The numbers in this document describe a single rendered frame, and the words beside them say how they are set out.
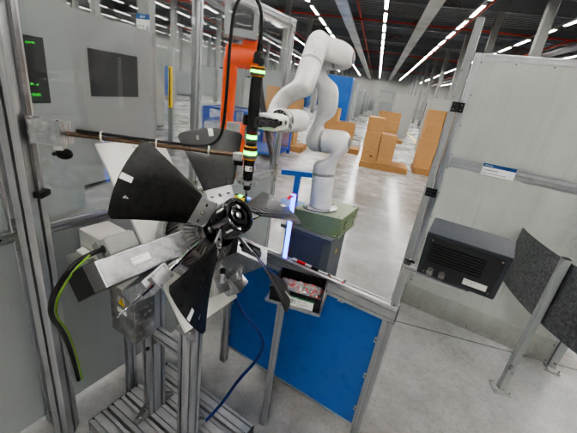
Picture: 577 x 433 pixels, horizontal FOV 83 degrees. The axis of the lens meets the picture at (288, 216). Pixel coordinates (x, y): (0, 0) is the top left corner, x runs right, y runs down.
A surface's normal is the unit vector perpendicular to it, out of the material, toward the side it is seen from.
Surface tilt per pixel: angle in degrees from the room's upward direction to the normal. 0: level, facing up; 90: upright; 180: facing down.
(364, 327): 90
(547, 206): 90
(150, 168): 75
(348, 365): 90
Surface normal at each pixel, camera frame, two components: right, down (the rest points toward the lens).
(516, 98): -0.52, 0.25
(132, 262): 0.73, -0.36
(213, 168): 0.08, -0.27
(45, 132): 0.05, 0.38
